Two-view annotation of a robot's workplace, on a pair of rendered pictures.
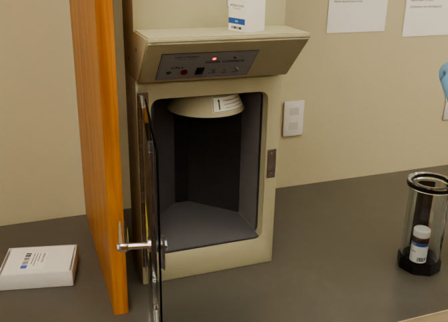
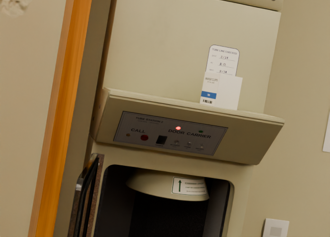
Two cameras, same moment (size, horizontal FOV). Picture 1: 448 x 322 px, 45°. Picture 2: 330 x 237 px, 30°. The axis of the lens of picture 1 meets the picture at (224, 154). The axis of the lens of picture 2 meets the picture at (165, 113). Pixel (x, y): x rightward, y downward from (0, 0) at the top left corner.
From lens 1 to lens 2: 17 cm
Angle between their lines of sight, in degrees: 19
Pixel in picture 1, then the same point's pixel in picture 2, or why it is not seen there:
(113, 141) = (53, 192)
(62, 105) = (23, 171)
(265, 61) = (234, 143)
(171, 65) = (132, 125)
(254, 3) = (229, 79)
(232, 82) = (197, 163)
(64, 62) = (36, 126)
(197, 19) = (170, 89)
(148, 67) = (107, 123)
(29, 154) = not seen: outside the picture
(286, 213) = not seen: outside the picture
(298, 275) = not seen: outside the picture
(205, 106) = (163, 184)
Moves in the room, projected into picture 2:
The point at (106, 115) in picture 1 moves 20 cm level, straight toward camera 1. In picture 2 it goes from (51, 162) to (35, 183)
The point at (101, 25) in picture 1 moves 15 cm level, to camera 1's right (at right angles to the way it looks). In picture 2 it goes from (68, 70) to (154, 85)
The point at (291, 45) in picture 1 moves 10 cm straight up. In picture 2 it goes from (262, 129) to (272, 74)
